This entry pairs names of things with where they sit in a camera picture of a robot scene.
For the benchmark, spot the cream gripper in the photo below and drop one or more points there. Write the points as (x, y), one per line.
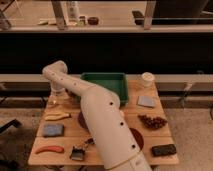
(55, 100)

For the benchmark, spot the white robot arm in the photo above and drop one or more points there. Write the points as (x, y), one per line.
(100, 107)

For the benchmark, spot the purple bowl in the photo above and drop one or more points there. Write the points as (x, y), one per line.
(82, 122)

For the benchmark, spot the dark red bowl on shelf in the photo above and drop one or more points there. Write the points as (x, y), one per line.
(93, 20)

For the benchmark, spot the orange red bowl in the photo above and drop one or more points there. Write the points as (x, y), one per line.
(136, 139)

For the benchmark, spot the yellow banana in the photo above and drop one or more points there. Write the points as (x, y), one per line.
(56, 116)

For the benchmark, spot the blue sponge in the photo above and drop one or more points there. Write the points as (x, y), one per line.
(53, 130)

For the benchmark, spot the green plastic tray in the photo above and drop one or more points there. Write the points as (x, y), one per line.
(115, 82)

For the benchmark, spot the pale object on shelf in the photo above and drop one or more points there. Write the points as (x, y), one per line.
(46, 22)

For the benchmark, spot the small jar on shelf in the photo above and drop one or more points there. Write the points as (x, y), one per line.
(82, 21)

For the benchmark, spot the white bottle on shelf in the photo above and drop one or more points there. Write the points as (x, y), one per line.
(73, 12)

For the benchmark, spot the grey blue cloth square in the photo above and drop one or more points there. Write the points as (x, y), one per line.
(146, 101)

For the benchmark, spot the white paper cup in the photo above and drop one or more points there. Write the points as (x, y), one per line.
(147, 79)

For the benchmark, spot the black rectangular remote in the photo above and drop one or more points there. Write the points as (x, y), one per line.
(163, 150)

